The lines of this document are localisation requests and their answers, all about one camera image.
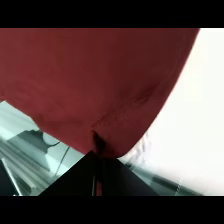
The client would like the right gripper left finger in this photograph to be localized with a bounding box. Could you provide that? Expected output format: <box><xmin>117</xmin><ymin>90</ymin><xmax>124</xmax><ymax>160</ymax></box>
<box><xmin>39</xmin><ymin>150</ymin><xmax>98</xmax><ymax>197</ymax></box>

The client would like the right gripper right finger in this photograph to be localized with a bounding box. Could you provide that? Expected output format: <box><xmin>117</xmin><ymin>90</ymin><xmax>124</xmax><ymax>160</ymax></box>
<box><xmin>98</xmin><ymin>156</ymin><xmax>158</xmax><ymax>197</ymax></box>

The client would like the red T-shirt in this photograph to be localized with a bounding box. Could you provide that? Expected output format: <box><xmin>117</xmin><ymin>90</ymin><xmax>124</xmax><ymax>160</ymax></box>
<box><xmin>0</xmin><ymin>27</ymin><xmax>201</xmax><ymax>160</ymax></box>

